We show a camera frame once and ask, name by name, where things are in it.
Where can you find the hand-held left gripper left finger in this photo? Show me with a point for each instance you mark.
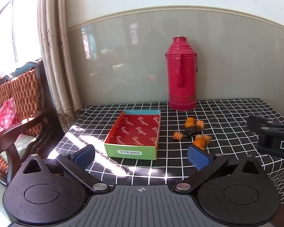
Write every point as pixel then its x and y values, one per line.
pixel 85 155

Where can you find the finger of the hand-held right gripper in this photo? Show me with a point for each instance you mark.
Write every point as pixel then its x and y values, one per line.
pixel 258 120
pixel 277 131

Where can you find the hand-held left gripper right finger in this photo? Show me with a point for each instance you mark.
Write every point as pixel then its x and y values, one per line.
pixel 199 158

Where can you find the peeled tangerine piece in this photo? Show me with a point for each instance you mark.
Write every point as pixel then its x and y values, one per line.
pixel 177 136
pixel 200 124
pixel 207 139
pixel 198 136

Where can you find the dark brown fruit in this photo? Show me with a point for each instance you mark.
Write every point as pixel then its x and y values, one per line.
pixel 191 131

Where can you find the colourful cardboard box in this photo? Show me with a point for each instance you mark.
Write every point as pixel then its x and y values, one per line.
pixel 135 130

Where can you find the black white grid tablecloth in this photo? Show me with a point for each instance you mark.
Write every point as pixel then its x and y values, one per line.
pixel 227 123

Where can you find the red thermos flask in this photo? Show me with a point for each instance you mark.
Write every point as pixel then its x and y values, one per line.
pixel 182 75

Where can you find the wooden wicker armchair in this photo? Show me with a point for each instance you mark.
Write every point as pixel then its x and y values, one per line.
pixel 26 92

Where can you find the pink cloth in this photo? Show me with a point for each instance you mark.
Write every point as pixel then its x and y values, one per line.
pixel 3 115

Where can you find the beige curtain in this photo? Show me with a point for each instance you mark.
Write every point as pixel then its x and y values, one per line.
pixel 54 63

